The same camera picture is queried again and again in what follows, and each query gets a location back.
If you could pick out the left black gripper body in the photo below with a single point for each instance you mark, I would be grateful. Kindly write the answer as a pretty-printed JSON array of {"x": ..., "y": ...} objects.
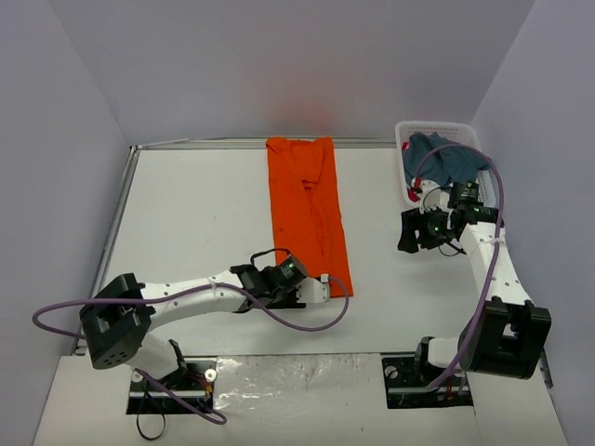
[{"x": 288, "y": 297}]

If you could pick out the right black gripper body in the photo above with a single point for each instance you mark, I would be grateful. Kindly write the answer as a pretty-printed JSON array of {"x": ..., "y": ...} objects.
[{"x": 414, "y": 230}]

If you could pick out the orange t shirt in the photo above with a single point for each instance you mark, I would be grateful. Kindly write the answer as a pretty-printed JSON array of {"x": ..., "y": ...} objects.
[{"x": 305, "y": 211}]

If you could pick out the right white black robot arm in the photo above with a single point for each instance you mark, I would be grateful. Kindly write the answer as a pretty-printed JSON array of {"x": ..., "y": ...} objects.
[{"x": 507, "y": 332}]

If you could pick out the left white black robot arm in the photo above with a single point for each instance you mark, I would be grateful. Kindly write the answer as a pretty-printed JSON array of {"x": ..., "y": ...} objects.
[{"x": 118, "y": 322}]

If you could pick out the teal t shirt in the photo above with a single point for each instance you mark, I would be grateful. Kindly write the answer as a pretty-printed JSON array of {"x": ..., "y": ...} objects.
[{"x": 453, "y": 164}]

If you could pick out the white plastic basket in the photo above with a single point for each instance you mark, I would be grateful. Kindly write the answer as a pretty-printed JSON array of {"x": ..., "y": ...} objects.
[{"x": 460, "y": 133}]

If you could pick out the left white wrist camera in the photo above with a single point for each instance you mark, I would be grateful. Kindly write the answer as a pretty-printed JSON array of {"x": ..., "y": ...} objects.
[{"x": 316, "y": 290}]

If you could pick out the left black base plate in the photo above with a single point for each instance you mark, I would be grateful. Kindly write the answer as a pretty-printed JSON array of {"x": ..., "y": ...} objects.
[{"x": 195, "y": 388}]

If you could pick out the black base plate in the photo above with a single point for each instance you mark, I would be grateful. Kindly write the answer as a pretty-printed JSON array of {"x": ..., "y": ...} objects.
[
  {"x": 195, "y": 388},
  {"x": 406, "y": 379}
]

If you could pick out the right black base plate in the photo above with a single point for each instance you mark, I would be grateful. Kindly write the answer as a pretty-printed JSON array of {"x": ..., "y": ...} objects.
[{"x": 406, "y": 379}]

